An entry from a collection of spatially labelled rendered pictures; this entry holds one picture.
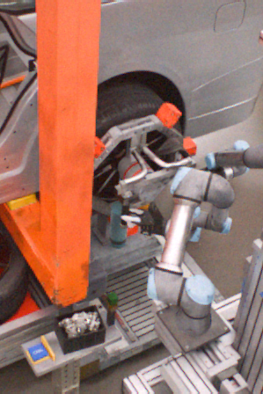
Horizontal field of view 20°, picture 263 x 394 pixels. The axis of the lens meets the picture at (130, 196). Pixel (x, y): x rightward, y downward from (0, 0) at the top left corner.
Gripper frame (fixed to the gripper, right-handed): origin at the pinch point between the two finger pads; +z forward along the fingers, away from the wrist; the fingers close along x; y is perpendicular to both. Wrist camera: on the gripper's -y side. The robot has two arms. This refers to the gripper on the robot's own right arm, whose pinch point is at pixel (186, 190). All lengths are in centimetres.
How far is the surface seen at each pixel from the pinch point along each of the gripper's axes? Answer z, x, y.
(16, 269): 82, -18, -32
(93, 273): 46, -6, -42
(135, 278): 12, -17, -77
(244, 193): -88, -47, -83
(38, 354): 93, 28, -35
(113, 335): 57, 33, -38
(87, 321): 69, 28, -26
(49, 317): 76, 5, -47
